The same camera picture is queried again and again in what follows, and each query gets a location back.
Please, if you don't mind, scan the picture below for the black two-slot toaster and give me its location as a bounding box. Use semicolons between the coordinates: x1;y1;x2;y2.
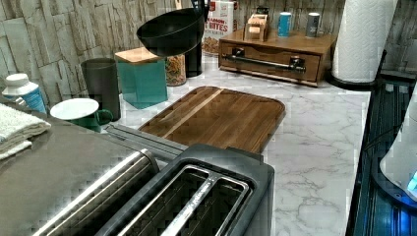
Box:
94;145;274;236

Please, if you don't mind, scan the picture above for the black paper towel holder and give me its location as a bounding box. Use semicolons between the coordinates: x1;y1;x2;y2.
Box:
324;49;387;91

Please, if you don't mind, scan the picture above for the glass jar of pasta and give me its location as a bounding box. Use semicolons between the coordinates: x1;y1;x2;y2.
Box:
165;55;186;87

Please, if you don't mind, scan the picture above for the wooden cutting board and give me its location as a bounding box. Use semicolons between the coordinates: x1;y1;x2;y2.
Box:
140;87;285;153

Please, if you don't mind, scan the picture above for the wooden drawer box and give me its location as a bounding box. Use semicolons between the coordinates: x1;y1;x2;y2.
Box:
218;29;336;88

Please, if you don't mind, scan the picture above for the folded white towel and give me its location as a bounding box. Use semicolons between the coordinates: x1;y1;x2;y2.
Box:
0;104;51;159

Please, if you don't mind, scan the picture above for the green mug with white interior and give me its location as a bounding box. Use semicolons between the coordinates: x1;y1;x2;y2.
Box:
50;98;113;133

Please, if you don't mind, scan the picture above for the white bottle with blue label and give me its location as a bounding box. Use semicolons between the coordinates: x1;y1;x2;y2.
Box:
2;73;46;113

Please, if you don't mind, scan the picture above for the teal canister with wooden lid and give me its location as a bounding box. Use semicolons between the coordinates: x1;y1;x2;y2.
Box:
115;47;168;109

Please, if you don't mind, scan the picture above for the grey shaker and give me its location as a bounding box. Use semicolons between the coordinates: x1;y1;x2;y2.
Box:
306;13;321;37

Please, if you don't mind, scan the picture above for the dark grey cylindrical container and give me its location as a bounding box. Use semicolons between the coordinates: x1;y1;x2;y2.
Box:
81;58;121;121

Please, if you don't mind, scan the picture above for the blue shaker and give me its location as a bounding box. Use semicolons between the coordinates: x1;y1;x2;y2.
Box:
278;12;292;37

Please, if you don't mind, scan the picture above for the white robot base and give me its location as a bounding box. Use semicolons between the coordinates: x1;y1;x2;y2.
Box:
375;88;417;210

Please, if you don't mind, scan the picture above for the black bowl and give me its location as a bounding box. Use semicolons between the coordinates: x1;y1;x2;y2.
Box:
137;8;205;57

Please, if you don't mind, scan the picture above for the white paper towel roll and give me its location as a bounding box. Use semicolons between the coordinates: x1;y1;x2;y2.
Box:
332;0;398;84

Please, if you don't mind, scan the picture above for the wooden slotted holder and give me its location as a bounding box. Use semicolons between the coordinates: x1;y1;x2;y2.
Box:
243;6;268;41

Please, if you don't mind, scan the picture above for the stainless steel toaster oven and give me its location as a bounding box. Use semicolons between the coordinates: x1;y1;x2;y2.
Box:
0;102;186;236

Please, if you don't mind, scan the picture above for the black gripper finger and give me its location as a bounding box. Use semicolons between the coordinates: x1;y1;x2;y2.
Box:
191;0;210;20

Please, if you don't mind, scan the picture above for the cereal box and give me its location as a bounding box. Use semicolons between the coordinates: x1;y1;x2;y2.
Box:
202;0;239;55

